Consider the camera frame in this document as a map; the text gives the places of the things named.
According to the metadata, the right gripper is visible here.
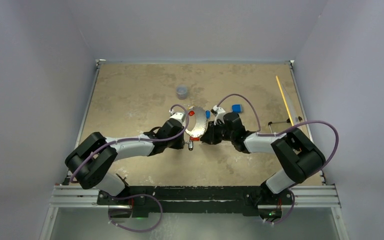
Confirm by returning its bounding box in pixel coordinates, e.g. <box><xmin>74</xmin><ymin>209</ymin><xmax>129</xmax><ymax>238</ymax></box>
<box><xmin>200</xmin><ymin>119</ymin><xmax>235</xmax><ymax>145</ymax></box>

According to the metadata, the black key tag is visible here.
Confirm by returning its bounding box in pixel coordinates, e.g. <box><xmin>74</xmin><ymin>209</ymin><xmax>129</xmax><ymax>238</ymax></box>
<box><xmin>188</xmin><ymin>141</ymin><xmax>194</xmax><ymax>151</ymax></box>

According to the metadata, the metal key organizer plate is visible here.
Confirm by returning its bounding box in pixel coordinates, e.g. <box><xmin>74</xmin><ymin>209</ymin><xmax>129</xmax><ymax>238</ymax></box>
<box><xmin>186</xmin><ymin>106</ymin><xmax>208</xmax><ymax>138</ymax></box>

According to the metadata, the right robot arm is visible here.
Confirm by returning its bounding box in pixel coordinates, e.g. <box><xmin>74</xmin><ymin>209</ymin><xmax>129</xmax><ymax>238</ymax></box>
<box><xmin>200</xmin><ymin>112</ymin><xmax>326</xmax><ymax>204</ymax></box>

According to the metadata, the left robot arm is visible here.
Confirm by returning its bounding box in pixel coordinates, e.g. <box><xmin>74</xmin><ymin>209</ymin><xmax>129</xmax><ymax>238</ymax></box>
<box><xmin>64</xmin><ymin>117</ymin><xmax>185</xmax><ymax>205</ymax></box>

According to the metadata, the blue key tag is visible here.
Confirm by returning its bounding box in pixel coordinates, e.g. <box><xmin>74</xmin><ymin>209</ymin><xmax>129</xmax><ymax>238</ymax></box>
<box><xmin>205</xmin><ymin>110</ymin><xmax>211</xmax><ymax>119</ymax></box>

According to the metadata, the blue eraser block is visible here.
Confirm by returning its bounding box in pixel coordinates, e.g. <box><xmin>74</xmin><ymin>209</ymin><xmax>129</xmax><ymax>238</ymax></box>
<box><xmin>231</xmin><ymin>104</ymin><xmax>244</xmax><ymax>114</ymax></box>

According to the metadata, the small grey cup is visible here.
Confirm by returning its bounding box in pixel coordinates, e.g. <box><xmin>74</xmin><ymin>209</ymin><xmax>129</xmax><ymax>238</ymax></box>
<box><xmin>175</xmin><ymin>85</ymin><xmax>189</xmax><ymax>100</ymax></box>

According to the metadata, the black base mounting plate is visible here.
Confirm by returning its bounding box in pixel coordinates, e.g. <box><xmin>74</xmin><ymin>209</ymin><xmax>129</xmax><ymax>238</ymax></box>
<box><xmin>97</xmin><ymin>185</ymin><xmax>293</xmax><ymax>218</ymax></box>

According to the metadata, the yellow wooden stick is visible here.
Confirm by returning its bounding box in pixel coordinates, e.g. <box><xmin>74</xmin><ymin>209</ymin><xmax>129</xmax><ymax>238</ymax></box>
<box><xmin>275</xmin><ymin>75</ymin><xmax>295</xmax><ymax>126</ymax></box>

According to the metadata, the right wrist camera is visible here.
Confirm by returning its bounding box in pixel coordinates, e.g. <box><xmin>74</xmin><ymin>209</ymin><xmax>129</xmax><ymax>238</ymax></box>
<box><xmin>210</xmin><ymin>105</ymin><xmax>227</xmax><ymax>126</ymax></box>

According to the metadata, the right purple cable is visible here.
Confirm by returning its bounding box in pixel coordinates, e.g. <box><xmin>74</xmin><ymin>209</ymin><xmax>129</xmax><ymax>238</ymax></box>
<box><xmin>215</xmin><ymin>93</ymin><xmax>340</xmax><ymax>225</ymax></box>

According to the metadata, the black wire stand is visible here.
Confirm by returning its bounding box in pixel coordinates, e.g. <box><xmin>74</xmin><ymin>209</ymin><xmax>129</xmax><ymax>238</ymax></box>
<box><xmin>267</xmin><ymin>116</ymin><xmax>304</xmax><ymax>134</ymax></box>

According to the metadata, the aluminium frame rail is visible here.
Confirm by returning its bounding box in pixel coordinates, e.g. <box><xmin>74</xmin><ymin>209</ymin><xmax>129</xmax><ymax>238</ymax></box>
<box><xmin>49</xmin><ymin>185</ymin><xmax>341</xmax><ymax>208</ymax></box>

